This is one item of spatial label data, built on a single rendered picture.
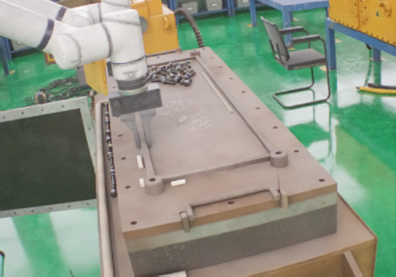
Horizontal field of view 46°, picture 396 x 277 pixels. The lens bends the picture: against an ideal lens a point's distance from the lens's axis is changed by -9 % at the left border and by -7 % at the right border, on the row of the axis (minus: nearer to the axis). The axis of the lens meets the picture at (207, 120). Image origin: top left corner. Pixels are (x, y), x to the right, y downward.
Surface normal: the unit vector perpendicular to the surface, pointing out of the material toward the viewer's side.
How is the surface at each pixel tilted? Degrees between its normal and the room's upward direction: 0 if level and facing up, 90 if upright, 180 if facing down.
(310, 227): 90
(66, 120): 90
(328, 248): 0
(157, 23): 90
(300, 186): 0
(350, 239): 0
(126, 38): 90
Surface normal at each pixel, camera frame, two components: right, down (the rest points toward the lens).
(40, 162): 0.11, 0.37
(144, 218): -0.12, -0.92
